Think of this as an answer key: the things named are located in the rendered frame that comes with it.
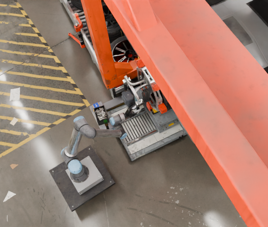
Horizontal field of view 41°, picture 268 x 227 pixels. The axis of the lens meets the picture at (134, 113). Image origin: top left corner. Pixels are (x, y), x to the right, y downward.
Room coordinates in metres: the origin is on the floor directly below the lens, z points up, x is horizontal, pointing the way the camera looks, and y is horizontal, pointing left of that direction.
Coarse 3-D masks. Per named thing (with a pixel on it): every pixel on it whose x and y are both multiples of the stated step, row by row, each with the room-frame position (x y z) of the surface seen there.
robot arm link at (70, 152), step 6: (78, 120) 1.82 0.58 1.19; (84, 120) 1.82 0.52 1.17; (78, 126) 1.76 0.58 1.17; (72, 132) 1.78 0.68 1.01; (78, 132) 1.75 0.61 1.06; (72, 138) 1.74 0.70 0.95; (78, 138) 1.73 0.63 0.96; (72, 144) 1.71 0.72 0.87; (78, 144) 1.72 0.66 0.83; (66, 150) 1.73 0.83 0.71; (72, 150) 1.69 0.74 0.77; (66, 156) 1.67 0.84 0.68; (72, 156) 1.66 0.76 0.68; (66, 162) 1.62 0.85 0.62
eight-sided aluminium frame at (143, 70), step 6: (144, 66) 2.44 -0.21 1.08; (138, 72) 2.50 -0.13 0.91; (144, 72) 2.33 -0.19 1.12; (138, 78) 2.50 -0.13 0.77; (150, 84) 2.17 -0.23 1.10; (150, 96) 2.31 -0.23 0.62; (156, 96) 2.06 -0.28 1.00; (150, 102) 2.23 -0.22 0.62; (156, 102) 2.04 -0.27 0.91; (156, 108) 2.04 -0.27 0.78
